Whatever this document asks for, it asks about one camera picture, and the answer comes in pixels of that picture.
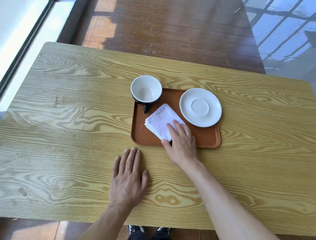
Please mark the person's right hand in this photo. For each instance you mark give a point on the person's right hand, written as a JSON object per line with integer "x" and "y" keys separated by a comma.
{"x": 182, "y": 148}

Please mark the person's left hand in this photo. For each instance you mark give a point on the person's left hand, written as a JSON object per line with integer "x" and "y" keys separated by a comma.
{"x": 126, "y": 183}

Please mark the person's left thumb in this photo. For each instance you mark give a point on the person's left thumb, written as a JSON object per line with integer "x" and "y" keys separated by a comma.
{"x": 145, "y": 179}

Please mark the person's right thumb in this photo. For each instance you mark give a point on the person's right thumb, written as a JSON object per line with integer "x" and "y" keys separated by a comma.
{"x": 166, "y": 145}

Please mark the person's left little finger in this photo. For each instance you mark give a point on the person's left little finger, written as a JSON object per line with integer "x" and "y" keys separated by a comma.
{"x": 116, "y": 165}

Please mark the person's left middle finger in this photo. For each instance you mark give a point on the person's left middle finger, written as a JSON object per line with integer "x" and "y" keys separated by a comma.
{"x": 132, "y": 159}

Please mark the person's right middle finger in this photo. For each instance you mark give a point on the person's right middle finger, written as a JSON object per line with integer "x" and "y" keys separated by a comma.
{"x": 181, "y": 128}

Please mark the white napkin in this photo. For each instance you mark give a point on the white napkin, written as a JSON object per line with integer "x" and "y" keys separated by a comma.
{"x": 160, "y": 120}

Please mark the person's right forearm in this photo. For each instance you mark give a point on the person's right forearm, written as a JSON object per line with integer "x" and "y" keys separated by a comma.
{"x": 222, "y": 205}

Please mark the person's left forearm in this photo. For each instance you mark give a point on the person's left forearm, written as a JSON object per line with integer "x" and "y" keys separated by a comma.
{"x": 106, "y": 223}

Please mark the brown plastic tray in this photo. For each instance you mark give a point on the brown plastic tray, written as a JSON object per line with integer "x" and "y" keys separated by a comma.
{"x": 145, "y": 134}

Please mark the white saucer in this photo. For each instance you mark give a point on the white saucer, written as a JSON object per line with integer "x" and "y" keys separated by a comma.
{"x": 200, "y": 107}

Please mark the person's left shoe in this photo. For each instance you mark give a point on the person's left shoe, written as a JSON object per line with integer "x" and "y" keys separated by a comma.
{"x": 135, "y": 229}

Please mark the person's shoe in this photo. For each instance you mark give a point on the person's shoe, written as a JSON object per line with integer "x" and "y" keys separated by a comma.
{"x": 135, "y": 229}
{"x": 164, "y": 230}

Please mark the black cup with white inside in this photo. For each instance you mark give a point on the black cup with white inside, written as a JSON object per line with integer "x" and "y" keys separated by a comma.
{"x": 146, "y": 89}

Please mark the person's right shoe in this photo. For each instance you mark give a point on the person's right shoe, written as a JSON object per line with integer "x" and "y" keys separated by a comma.
{"x": 164, "y": 230}

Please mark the person's dark trousers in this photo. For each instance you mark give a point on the person's dark trousers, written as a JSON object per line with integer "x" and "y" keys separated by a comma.
{"x": 148, "y": 236}

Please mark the black window frame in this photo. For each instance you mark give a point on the black window frame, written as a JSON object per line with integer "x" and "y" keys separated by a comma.
{"x": 23, "y": 48}

